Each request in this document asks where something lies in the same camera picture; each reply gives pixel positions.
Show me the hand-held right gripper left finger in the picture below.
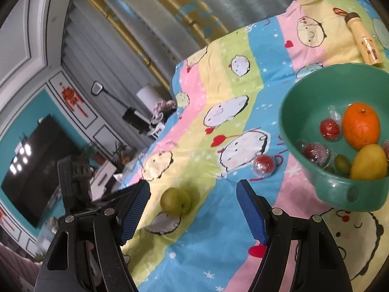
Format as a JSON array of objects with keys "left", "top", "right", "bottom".
[{"left": 33, "top": 180, "right": 151, "bottom": 292}]

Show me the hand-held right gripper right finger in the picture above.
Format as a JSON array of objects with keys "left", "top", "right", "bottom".
[{"left": 236, "top": 179, "right": 353, "bottom": 292}]

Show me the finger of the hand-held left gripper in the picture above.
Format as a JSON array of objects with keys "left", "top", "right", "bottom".
[{"left": 90, "top": 185, "right": 136, "bottom": 210}]

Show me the green apple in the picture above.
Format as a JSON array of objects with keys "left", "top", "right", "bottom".
[{"left": 160, "top": 188, "right": 192, "bottom": 216}]

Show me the green plastic bowl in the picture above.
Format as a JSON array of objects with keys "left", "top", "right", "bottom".
[{"left": 280, "top": 63, "right": 389, "bottom": 212}]

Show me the yellow mango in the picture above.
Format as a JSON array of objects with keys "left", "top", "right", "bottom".
[{"left": 349, "top": 144, "right": 389, "bottom": 180}]

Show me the orange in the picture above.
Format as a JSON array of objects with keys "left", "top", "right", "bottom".
[{"left": 343, "top": 102, "right": 381, "bottom": 150}]

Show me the white television cabinet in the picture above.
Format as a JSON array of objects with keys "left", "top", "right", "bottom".
[{"left": 88, "top": 160, "right": 122, "bottom": 201}]

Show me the black television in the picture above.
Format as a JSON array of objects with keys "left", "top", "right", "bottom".
[{"left": 0, "top": 114, "right": 73, "bottom": 228}]

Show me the potted plant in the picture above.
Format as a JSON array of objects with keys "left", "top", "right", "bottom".
[{"left": 112, "top": 143, "right": 128, "bottom": 162}]

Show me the black floor lamp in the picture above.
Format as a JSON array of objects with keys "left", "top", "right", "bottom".
[{"left": 91, "top": 81, "right": 143, "bottom": 128}]

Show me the pink couch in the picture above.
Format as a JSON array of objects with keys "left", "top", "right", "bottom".
[{"left": 0, "top": 243, "right": 43, "bottom": 292}]

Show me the pink white knitted cloth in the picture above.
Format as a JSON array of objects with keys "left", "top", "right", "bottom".
[{"left": 149, "top": 99, "right": 177, "bottom": 122}]

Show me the white cylinder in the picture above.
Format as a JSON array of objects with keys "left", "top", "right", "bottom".
[{"left": 136, "top": 85, "right": 161, "bottom": 111}]

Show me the cartoon printed striped blanket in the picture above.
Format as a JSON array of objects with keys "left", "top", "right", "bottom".
[{"left": 118, "top": 0, "right": 389, "bottom": 292}]

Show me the yellow patterned curtain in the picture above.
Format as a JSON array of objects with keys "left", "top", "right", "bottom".
[{"left": 134, "top": 0, "right": 228, "bottom": 37}]

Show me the yellow bear print bottle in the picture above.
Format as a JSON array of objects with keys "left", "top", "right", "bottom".
[{"left": 333, "top": 8, "right": 383, "bottom": 66}]

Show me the red knot wall decoration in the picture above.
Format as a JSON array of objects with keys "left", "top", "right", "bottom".
[{"left": 58, "top": 82, "right": 88, "bottom": 118}]

